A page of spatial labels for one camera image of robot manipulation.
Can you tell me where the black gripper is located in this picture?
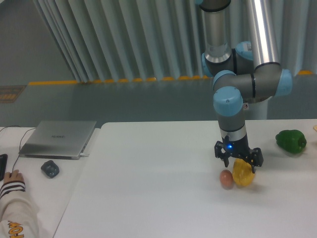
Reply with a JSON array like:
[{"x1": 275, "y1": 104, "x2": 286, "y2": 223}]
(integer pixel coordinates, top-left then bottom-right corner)
[{"x1": 214, "y1": 135, "x2": 263, "y2": 174}]

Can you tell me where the yellow bell pepper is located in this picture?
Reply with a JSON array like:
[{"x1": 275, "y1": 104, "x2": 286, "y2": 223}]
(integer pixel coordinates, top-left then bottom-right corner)
[{"x1": 232, "y1": 159, "x2": 255, "y2": 186}]

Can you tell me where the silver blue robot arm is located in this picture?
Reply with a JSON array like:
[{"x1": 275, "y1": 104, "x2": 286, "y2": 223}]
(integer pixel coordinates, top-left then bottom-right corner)
[{"x1": 196, "y1": 0, "x2": 293, "y2": 168}]

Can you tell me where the cream sleeved forearm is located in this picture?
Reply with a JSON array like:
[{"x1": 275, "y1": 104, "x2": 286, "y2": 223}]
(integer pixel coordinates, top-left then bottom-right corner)
[{"x1": 0, "y1": 181, "x2": 39, "y2": 238}]

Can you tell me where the green bell pepper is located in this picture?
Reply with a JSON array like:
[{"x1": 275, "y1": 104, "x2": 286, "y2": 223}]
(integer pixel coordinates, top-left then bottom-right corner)
[{"x1": 275, "y1": 129, "x2": 307, "y2": 154}]

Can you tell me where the person's hand on mouse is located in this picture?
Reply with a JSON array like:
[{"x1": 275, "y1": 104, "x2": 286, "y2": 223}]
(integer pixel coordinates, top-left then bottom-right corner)
[{"x1": 3, "y1": 170, "x2": 24, "y2": 183}]

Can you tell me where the brown egg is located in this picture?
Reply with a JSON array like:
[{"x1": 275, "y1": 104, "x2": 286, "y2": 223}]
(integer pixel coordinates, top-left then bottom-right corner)
[{"x1": 219, "y1": 170, "x2": 233, "y2": 187}]

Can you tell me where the silver closed laptop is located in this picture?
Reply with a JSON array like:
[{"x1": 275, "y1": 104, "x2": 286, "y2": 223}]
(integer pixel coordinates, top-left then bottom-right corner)
[{"x1": 19, "y1": 120, "x2": 97, "y2": 159}]

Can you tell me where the dark grey small tray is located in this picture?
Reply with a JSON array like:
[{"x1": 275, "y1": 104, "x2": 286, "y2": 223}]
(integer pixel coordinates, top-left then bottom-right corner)
[{"x1": 41, "y1": 160, "x2": 60, "y2": 179}]

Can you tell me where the black keyboard edge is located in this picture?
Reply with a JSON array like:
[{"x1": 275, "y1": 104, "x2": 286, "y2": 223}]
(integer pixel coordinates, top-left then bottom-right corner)
[{"x1": 0, "y1": 154, "x2": 8, "y2": 181}]

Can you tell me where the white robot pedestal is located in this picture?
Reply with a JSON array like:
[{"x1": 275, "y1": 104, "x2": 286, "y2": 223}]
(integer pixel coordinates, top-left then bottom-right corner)
[{"x1": 243, "y1": 97, "x2": 270, "y2": 120}]

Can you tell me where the black mouse cable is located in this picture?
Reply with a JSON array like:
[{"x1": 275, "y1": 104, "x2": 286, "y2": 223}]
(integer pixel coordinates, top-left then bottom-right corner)
[{"x1": 0, "y1": 125, "x2": 37, "y2": 173}]

